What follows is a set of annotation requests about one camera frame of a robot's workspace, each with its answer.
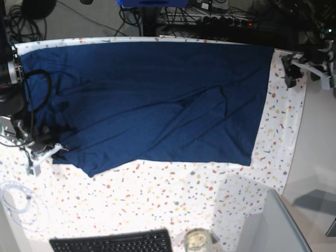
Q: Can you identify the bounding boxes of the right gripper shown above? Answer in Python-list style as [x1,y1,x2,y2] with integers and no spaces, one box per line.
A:
[27,128,57,152]

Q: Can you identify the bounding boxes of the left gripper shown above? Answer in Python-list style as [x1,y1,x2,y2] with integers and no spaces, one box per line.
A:
[281,49,335,88]

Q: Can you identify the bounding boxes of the navy blue t-shirt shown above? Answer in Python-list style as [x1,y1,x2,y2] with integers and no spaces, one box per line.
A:
[22,42,274,177]

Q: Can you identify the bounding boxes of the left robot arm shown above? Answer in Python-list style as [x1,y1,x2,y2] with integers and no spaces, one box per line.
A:
[270,1,335,90]

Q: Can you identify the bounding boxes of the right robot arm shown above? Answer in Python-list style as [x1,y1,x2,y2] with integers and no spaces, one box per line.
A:
[1,1,57,153]

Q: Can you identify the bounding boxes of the terrazzo pattern table cover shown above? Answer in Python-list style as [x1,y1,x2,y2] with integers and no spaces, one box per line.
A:
[1,37,306,251]

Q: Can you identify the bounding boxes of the black computer keyboard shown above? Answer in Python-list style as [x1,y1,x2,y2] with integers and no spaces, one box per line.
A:
[49,229,173,252]

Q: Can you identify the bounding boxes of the blue box with oval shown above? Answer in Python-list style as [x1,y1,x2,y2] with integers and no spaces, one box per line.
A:
[117,0,195,8]

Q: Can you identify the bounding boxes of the grey laptop computer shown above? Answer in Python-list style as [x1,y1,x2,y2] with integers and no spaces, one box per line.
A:
[236,189,311,252]

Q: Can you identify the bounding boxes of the clear glass jar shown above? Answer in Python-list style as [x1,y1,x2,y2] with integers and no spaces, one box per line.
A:
[184,228,212,252]

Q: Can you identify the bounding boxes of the coiled white cable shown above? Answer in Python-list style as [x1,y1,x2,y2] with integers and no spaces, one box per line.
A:
[0,181,51,233]

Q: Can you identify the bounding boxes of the black wire rack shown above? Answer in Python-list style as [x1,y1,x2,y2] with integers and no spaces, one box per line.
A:
[157,7,253,27]

